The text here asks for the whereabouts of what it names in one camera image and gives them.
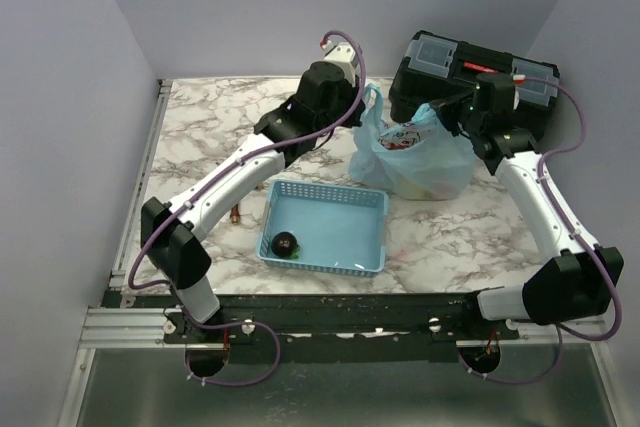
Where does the light blue plastic bag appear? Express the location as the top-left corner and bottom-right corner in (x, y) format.
(348, 84), (476, 200)

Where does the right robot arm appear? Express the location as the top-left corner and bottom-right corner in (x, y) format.
(430, 73), (624, 341)

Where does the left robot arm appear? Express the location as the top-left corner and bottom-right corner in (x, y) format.
(138, 58), (366, 342)

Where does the dark purple fake mangosteen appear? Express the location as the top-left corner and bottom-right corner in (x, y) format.
(270, 231), (300, 259)

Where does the black plastic toolbox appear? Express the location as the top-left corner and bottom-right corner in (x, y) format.
(388, 30), (560, 140)

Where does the light blue plastic basket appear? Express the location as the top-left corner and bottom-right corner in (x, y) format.
(256, 179), (389, 277)

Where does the aluminium extrusion bar right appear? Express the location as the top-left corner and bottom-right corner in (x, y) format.
(506, 317), (607, 344)

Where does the aluminium extrusion bar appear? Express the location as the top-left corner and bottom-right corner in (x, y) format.
(78, 308), (185, 350)
(506, 317), (607, 344)

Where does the brown and silver small tool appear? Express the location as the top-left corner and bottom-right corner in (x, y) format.
(230, 204), (241, 225)

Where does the aluminium extrusion bar left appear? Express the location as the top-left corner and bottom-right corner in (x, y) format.
(78, 308), (185, 350)

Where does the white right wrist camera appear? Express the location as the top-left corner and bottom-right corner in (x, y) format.
(512, 74), (526, 111)

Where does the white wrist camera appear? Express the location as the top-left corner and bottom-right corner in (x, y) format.
(512, 74), (526, 111)
(321, 40), (360, 86)

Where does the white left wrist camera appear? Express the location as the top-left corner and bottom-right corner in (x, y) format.
(321, 40), (360, 86)

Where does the black front mounting rail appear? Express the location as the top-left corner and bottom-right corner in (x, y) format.
(100, 290), (518, 364)

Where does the aluminium left side rail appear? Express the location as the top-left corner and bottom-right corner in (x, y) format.
(108, 79), (173, 290)

